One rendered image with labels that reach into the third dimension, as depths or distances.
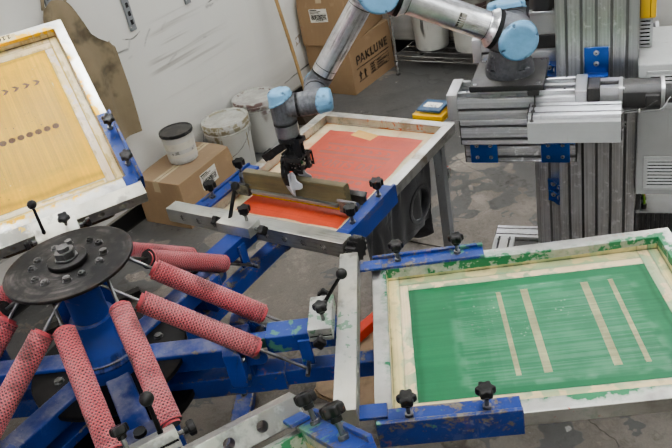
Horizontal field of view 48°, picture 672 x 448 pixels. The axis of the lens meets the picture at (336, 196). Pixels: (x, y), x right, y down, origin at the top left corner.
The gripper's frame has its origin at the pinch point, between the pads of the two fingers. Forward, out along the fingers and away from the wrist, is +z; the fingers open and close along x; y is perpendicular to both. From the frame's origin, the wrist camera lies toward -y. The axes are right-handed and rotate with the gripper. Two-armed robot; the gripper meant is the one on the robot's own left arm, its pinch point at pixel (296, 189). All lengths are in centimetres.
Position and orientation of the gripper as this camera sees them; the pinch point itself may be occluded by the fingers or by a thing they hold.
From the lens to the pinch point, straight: 244.1
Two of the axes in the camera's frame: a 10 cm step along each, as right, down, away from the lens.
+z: 1.8, 8.5, 4.9
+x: 5.2, -5.1, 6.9
